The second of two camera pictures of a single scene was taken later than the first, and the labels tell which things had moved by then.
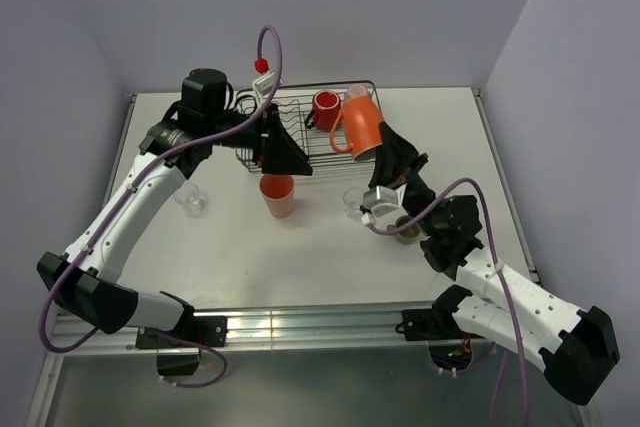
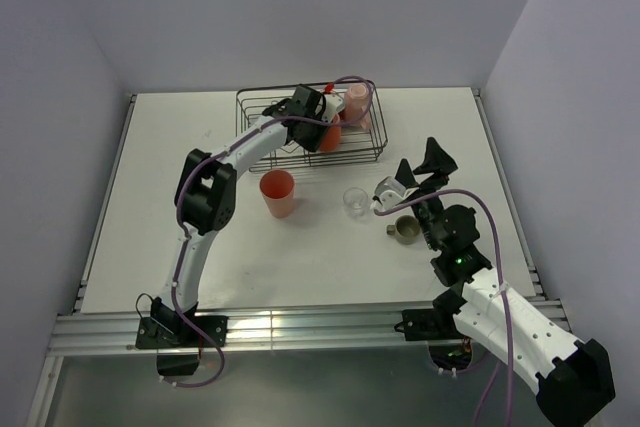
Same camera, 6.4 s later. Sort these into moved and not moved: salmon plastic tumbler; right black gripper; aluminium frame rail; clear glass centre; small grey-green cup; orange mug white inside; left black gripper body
Moved: left black gripper body; orange mug white inside; right black gripper
Not moved: small grey-green cup; salmon plastic tumbler; aluminium frame rail; clear glass centre
